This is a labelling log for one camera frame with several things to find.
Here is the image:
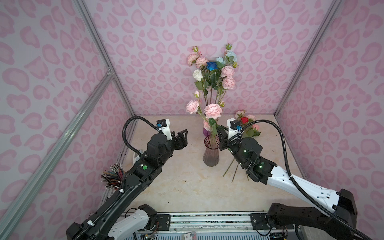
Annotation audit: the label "pink peony stem with bud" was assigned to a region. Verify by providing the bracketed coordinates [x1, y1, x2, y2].
[215, 66, 236, 104]

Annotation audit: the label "pink peony stem pile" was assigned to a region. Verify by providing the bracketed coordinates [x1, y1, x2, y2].
[222, 110, 262, 184]

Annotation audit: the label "large pink peony stem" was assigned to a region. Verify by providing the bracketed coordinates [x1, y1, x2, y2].
[187, 46, 210, 106]

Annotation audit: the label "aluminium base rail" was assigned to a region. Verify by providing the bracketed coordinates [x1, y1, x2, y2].
[119, 210, 301, 240]

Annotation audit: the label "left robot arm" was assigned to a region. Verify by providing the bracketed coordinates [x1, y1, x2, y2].
[66, 130, 188, 240]

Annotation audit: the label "pink peony stem two blooms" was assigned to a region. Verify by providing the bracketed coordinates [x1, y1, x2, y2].
[204, 104, 223, 149]

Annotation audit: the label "red pen holder cup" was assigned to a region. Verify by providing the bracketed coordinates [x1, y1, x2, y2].
[101, 164, 125, 190]

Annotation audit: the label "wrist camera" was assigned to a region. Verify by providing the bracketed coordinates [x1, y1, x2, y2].
[157, 119, 173, 141]
[227, 118, 243, 139]

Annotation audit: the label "white rose stem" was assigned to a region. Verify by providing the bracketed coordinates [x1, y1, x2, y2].
[193, 70, 205, 91]

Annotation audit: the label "pink peony stem with leaves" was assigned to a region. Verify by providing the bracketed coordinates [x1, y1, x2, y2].
[186, 91, 205, 128]

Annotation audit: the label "purple gradient glass vase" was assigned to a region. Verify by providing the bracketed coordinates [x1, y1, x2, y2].
[203, 128, 211, 137]

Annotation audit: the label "light blue rose stem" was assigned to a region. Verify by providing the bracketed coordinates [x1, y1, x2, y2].
[215, 44, 238, 70]

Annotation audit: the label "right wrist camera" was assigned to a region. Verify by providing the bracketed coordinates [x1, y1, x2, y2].
[227, 118, 243, 139]

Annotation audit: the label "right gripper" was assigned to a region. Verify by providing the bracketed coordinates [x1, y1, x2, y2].
[215, 125, 251, 168]

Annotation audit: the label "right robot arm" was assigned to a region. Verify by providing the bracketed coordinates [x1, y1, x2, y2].
[218, 122, 358, 240]

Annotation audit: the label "dark red glass vase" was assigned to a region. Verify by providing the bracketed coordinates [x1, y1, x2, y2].
[203, 136, 220, 167]

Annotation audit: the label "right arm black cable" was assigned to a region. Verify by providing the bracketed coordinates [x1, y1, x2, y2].
[241, 119, 373, 240]

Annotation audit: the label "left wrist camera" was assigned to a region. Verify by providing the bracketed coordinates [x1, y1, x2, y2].
[157, 119, 173, 141]

